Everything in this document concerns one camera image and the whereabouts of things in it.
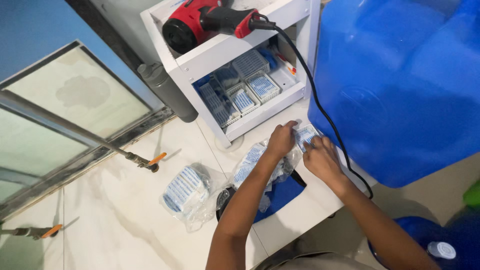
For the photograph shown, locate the person's left hand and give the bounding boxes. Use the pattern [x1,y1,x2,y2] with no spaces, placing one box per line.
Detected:
[265,120,300,160]

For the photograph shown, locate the person's right hand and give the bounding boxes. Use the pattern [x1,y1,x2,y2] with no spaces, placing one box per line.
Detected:
[302,136,349,189]

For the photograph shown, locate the white blue printed packet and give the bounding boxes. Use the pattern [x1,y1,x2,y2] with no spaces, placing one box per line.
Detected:
[293,124,320,153]

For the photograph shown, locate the white basket of packets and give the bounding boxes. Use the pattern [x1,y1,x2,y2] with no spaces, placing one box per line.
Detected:
[232,49,271,80]
[226,82,261,117]
[198,82,241,129]
[244,71,281,105]

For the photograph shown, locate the clear bag of loose packets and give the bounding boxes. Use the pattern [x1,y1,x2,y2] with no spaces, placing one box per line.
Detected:
[229,137,304,213]

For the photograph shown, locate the white orange tube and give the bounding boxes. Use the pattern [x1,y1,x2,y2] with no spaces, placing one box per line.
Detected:
[272,46,297,77]

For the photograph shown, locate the dark blue cloth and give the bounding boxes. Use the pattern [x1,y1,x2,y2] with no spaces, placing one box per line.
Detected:
[253,173,307,224]

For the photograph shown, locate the large blue water container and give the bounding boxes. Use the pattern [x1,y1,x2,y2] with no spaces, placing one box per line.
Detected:
[307,0,480,188]

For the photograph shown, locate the white shelf unit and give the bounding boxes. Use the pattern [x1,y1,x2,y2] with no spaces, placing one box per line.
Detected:
[140,0,322,149]

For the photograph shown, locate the black round container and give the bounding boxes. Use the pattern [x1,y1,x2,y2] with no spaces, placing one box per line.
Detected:
[215,169,307,223]

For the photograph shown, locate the person's grey trousers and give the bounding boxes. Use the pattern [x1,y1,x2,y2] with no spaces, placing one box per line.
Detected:
[254,251,388,270]

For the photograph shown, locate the clear bag of stacked packets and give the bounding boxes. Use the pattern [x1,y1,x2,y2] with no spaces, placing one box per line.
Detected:
[159,163,230,233]

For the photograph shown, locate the grey plastic pipe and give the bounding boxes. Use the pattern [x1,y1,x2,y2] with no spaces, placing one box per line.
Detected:
[137,62,199,124]

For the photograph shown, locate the red black heat gun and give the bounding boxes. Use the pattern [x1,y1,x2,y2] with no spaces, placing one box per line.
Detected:
[162,0,260,55]

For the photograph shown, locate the blue bottle with white cap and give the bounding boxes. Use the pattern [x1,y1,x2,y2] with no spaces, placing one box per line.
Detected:
[367,215,480,270]

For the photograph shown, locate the green plastic object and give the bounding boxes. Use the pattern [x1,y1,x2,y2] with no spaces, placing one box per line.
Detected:
[463,179,480,209]

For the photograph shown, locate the black power cable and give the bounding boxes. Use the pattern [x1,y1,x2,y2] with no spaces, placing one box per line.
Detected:
[249,14,374,200]

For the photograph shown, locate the glass panel with metal frame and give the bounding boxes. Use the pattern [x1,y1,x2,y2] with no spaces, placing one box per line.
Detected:
[0,40,177,222]

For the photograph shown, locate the metal pipe tap orange handle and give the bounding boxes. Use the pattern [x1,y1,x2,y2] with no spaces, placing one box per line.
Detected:
[0,90,168,173]
[0,224,64,241]

